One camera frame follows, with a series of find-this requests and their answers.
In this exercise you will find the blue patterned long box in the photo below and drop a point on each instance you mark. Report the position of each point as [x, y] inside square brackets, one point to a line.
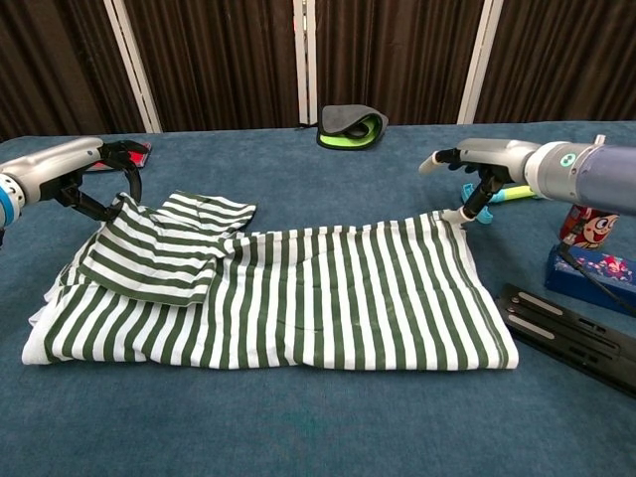
[606, 268]

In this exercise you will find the black folding laptop stand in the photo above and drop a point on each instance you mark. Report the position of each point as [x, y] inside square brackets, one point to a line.
[571, 338]

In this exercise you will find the red soda can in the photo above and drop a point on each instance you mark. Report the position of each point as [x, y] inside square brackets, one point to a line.
[596, 228]

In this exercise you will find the teal green toy water pump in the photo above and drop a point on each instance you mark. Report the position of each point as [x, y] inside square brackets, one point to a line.
[484, 216]

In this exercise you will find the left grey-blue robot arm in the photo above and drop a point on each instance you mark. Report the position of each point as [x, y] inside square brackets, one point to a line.
[7, 204]

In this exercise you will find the blue felt table cover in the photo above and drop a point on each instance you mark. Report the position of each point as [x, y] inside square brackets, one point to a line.
[348, 184]

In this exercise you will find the red flat plastic case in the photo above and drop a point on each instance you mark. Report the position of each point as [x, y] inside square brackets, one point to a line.
[140, 158]

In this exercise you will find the dark pleated screen panel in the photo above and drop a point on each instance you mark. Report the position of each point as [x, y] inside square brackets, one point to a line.
[561, 54]
[49, 64]
[213, 59]
[397, 54]

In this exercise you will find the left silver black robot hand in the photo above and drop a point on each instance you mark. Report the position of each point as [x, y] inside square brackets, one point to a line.
[54, 164]

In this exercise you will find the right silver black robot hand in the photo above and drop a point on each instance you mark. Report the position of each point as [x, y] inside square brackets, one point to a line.
[497, 156]

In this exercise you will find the grey green cloth pouch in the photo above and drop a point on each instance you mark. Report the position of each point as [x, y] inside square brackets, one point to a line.
[343, 121]

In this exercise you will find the green white striped T-shirt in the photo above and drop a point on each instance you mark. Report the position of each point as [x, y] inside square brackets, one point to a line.
[348, 298]

